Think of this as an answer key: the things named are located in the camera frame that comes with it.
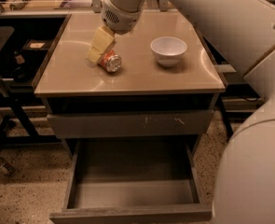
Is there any white bowl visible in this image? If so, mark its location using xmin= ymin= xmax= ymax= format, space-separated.
xmin=150 ymin=36 xmax=187 ymax=67

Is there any red coke can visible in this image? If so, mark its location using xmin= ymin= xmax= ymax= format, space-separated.
xmin=99 ymin=49 xmax=122 ymax=73

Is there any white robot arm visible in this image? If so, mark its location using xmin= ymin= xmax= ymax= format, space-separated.
xmin=88 ymin=0 xmax=275 ymax=224

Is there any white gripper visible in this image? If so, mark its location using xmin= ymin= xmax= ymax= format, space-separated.
xmin=86 ymin=0 xmax=142 ymax=64

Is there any plastic bottle on floor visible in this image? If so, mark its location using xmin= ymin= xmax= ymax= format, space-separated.
xmin=0 ymin=156 xmax=14 ymax=175

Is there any grey drawer cabinet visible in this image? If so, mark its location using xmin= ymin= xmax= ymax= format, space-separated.
xmin=31 ymin=11 xmax=228 ymax=161

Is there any open grey middle drawer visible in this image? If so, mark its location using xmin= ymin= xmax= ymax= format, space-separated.
xmin=49 ymin=137 xmax=212 ymax=224

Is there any closed grey top drawer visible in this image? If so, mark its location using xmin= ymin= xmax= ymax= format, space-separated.
xmin=48 ymin=110 xmax=213 ymax=139

